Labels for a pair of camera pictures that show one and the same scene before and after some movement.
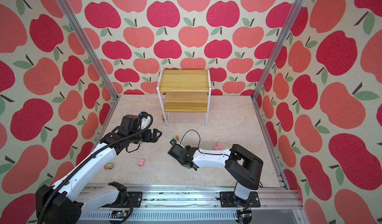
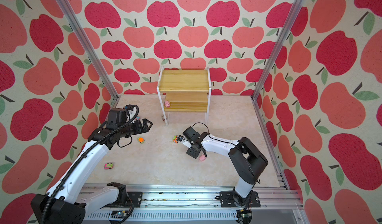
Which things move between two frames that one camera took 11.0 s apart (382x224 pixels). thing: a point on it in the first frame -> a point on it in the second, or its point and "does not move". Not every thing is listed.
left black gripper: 154,138 -> 146,128
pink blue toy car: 108,166 does not move
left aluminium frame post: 84,42 does not move
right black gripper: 186,149 -> 191,154
